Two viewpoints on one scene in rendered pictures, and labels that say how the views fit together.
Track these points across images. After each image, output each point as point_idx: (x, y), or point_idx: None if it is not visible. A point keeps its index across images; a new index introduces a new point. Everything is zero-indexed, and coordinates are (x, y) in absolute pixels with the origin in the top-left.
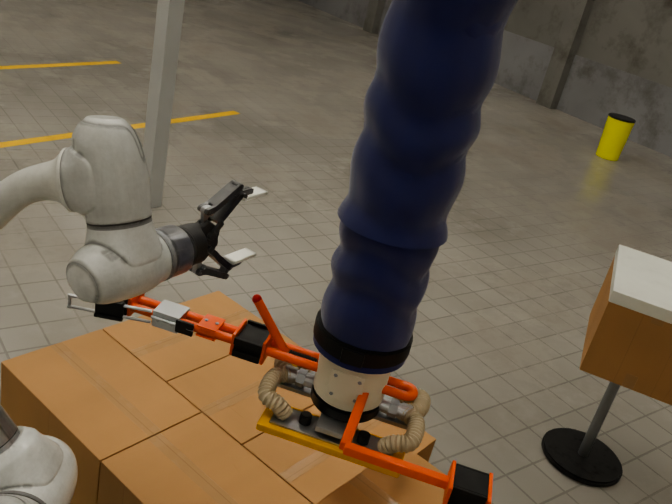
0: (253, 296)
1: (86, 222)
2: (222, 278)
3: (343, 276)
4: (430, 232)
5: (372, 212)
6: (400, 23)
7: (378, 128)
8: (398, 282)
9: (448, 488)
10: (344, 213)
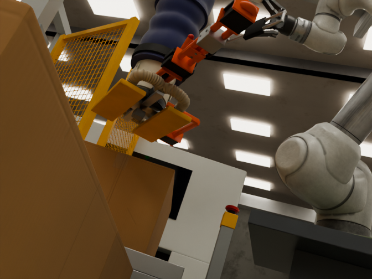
0: (193, 35)
1: (340, 21)
2: (256, 36)
3: (196, 37)
4: None
5: (208, 14)
6: None
7: None
8: None
9: (183, 134)
10: (206, 8)
